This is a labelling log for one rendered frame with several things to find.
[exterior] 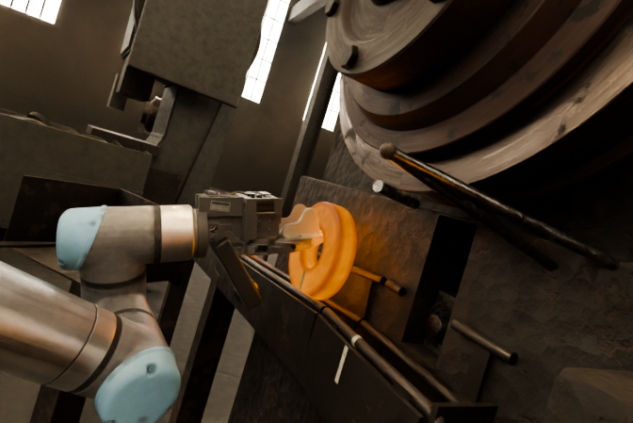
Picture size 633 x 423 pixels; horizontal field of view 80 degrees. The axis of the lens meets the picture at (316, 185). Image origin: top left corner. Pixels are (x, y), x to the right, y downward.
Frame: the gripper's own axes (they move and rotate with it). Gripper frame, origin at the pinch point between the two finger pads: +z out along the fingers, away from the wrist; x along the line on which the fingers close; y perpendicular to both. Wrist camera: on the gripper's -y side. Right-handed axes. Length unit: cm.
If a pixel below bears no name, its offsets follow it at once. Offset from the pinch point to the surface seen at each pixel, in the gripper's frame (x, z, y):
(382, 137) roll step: -17.3, -2.1, 16.1
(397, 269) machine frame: -12.8, 5.1, -1.5
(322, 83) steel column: 627, 304, 137
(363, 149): -11.1, -0.7, 14.6
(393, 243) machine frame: -10.4, 5.9, 1.5
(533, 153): -34.3, -0.6, 15.0
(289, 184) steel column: 617, 241, -61
